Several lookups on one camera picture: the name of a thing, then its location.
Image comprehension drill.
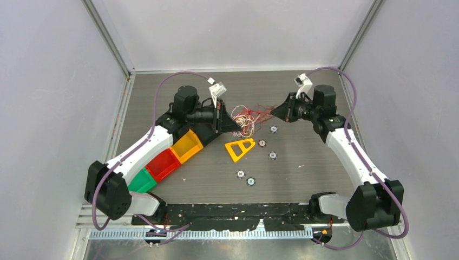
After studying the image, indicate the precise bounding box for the dark chip lower left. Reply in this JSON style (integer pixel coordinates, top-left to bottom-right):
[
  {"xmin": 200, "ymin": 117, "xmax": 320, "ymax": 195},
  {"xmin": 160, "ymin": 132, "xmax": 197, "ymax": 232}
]
[{"xmin": 236, "ymin": 170, "xmax": 246, "ymax": 179}]

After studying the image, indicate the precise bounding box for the green plastic bin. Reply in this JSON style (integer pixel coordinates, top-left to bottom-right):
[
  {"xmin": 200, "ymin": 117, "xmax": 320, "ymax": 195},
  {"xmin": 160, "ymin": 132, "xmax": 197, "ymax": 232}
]
[{"xmin": 128, "ymin": 167, "xmax": 157, "ymax": 193}]

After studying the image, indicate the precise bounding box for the red wire bundle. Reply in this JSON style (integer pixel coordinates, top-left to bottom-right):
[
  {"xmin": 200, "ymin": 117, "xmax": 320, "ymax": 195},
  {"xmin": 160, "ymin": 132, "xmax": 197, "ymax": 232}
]
[{"xmin": 232, "ymin": 103, "xmax": 277, "ymax": 138}]

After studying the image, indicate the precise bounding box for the slotted aluminium rail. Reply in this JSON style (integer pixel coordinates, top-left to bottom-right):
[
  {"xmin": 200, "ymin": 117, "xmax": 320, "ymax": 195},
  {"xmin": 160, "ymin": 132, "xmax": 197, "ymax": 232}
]
[{"xmin": 89, "ymin": 226, "xmax": 313, "ymax": 240}]

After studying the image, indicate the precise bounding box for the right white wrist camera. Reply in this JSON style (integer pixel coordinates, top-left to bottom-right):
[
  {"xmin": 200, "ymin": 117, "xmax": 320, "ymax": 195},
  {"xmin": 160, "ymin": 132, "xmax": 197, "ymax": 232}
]
[{"xmin": 294, "ymin": 73, "xmax": 313, "ymax": 99}]

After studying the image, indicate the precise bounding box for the yellow plastic bin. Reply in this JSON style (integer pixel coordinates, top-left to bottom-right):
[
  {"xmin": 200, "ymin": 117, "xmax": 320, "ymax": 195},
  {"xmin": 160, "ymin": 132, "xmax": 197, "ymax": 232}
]
[{"xmin": 169, "ymin": 129, "xmax": 204, "ymax": 164}]

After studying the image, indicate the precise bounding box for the dark chip middle right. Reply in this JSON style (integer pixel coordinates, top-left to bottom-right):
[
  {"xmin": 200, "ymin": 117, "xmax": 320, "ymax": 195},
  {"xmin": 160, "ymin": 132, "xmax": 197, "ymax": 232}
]
[{"xmin": 268, "ymin": 151, "xmax": 278, "ymax": 160}]

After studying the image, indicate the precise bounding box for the white wire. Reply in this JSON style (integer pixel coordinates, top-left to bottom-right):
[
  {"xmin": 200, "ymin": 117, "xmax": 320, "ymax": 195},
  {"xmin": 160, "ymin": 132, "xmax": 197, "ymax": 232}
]
[{"xmin": 230, "ymin": 105, "xmax": 256, "ymax": 139}]

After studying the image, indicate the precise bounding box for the yellow triangular plastic frame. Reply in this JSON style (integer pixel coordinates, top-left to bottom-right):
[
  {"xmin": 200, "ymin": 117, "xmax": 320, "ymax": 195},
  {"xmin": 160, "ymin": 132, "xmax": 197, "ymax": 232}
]
[{"xmin": 224, "ymin": 138, "xmax": 255, "ymax": 163}]

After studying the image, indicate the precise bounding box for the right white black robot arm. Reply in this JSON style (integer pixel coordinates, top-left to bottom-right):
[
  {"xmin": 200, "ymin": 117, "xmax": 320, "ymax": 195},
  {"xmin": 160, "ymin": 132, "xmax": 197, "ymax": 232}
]
[{"xmin": 271, "ymin": 85, "xmax": 404, "ymax": 232}]

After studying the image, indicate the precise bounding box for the dark chip lowest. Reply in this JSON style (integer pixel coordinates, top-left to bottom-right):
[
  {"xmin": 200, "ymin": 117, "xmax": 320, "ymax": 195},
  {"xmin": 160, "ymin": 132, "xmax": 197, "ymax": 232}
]
[{"xmin": 246, "ymin": 177, "xmax": 256, "ymax": 186}]

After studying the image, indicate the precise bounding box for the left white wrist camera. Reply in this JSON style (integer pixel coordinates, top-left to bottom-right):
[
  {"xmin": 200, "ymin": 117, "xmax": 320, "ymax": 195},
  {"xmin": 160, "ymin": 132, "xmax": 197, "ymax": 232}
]
[{"xmin": 207, "ymin": 77, "xmax": 227, "ymax": 108}]

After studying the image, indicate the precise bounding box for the dark chip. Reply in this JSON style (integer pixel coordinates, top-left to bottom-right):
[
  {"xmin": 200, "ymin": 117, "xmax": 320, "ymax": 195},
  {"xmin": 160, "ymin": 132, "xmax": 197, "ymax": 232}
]
[
  {"xmin": 270, "ymin": 125, "xmax": 278, "ymax": 133},
  {"xmin": 236, "ymin": 170, "xmax": 246, "ymax": 179},
  {"xmin": 268, "ymin": 151, "xmax": 278, "ymax": 160}
]

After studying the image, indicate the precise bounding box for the red plastic bin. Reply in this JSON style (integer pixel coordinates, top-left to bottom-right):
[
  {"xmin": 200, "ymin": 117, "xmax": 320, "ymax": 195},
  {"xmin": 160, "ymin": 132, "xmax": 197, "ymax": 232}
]
[{"xmin": 145, "ymin": 148, "xmax": 182, "ymax": 183}]

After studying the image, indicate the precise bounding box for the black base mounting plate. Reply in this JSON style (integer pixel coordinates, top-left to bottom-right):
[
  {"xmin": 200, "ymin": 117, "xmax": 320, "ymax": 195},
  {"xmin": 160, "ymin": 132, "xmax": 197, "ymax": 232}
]
[{"xmin": 147, "ymin": 203, "xmax": 343, "ymax": 231}]

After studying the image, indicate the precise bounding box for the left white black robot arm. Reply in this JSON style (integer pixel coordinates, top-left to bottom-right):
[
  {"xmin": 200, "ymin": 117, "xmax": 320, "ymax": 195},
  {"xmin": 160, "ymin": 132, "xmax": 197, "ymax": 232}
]
[{"xmin": 84, "ymin": 82, "xmax": 240, "ymax": 224}]

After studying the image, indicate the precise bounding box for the dark chip upper right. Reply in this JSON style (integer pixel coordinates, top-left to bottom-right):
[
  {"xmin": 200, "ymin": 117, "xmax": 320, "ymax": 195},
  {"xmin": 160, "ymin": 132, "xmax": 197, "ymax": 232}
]
[{"xmin": 270, "ymin": 125, "xmax": 278, "ymax": 133}]

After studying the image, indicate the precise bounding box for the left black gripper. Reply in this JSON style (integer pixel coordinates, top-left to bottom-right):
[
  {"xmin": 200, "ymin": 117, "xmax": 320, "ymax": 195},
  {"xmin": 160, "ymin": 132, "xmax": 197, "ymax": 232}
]
[{"xmin": 187, "ymin": 99, "xmax": 241, "ymax": 133}]

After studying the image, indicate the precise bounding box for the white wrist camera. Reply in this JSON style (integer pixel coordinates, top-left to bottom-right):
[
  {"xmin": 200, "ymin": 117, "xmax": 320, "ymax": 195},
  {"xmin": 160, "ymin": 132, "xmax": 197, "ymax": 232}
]
[
  {"xmin": 207, "ymin": 77, "xmax": 227, "ymax": 108},
  {"xmin": 294, "ymin": 73, "xmax": 313, "ymax": 99}
]

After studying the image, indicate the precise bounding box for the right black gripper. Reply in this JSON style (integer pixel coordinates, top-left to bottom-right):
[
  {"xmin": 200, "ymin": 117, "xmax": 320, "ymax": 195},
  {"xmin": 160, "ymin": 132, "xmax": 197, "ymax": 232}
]
[{"xmin": 272, "ymin": 92, "xmax": 320, "ymax": 123}]

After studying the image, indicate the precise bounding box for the black plastic bin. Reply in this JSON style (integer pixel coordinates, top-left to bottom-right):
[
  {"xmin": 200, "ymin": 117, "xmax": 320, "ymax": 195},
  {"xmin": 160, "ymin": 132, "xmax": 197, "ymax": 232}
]
[{"xmin": 192, "ymin": 125, "xmax": 221, "ymax": 147}]

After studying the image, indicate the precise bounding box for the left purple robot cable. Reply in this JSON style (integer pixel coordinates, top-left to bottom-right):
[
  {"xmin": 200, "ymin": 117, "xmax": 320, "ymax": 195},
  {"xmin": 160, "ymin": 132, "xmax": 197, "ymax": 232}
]
[{"xmin": 91, "ymin": 71, "xmax": 216, "ymax": 246}]

